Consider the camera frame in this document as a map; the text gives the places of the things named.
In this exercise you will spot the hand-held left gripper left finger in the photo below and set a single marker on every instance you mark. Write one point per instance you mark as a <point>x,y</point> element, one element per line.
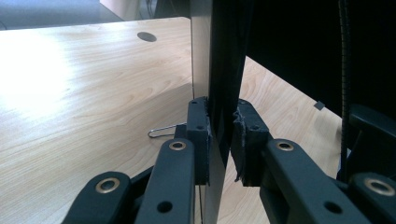
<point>199,140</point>

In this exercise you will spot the panda picture sign board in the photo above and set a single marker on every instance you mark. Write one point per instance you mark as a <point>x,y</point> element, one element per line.
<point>224,62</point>

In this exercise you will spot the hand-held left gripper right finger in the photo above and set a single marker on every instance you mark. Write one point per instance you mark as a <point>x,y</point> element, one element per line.
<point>250,149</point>

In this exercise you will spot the grey tape strip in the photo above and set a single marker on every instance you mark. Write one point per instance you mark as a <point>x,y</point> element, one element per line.
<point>319,105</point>

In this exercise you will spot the dark round table grommet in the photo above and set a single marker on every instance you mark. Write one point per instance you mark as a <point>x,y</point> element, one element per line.
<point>146,36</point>

